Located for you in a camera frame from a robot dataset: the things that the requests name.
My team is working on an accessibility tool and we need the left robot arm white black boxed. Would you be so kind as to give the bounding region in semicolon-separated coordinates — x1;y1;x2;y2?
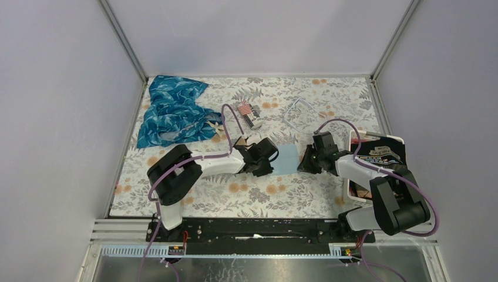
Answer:
146;137;280;241

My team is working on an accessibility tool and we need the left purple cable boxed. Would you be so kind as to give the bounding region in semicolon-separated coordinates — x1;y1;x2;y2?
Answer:
138;103;246;282

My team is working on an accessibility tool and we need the flag pattern glasses case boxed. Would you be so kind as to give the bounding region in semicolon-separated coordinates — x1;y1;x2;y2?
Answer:
237;100;263;129

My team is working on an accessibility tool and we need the black glasses case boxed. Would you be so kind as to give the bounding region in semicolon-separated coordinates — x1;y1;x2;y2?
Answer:
234;137;253;147

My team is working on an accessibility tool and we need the blue patterned fabric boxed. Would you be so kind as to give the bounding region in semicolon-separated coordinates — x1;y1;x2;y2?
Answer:
136;75;223;149

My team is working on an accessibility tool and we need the white storage bin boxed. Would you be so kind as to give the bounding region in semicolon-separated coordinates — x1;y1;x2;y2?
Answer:
344;130;405;207

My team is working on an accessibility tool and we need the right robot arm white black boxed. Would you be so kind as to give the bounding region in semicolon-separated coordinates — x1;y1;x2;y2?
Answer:
298;132;431;242

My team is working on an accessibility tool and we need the large light blue cloth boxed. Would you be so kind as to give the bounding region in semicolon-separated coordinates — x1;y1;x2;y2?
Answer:
271;144;300;176

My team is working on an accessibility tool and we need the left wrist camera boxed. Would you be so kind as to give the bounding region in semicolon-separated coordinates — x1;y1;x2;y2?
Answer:
245;133;262;146

